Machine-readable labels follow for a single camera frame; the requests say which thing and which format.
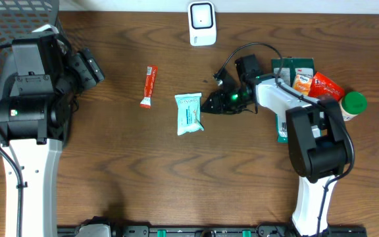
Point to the green snack packet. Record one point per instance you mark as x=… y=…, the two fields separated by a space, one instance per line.
x=291 y=68

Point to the small orange juice box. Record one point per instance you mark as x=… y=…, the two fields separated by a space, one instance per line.
x=302 y=84

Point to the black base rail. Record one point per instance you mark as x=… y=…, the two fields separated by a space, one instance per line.
x=265 y=230

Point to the red snack stick packet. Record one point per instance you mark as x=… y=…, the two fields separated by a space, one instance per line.
x=151 y=75

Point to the green lid white jar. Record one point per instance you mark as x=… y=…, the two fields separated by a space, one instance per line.
x=352 y=104

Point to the pale green wipes packet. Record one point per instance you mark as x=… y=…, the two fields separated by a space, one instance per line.
x=189 y=113

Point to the orange red snack pouch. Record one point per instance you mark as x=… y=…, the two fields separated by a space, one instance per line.
x=322 y=85

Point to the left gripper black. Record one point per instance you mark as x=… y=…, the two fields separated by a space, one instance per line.
x=86 y=67

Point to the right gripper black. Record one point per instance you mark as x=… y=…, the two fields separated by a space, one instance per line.
x=220 y=104

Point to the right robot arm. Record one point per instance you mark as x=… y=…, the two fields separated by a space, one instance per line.
x=319 y=146

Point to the white barcode scanner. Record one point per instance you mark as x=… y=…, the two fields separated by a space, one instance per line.
x=202 y=23

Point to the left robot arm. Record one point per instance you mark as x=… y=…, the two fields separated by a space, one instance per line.
x=42 y=79

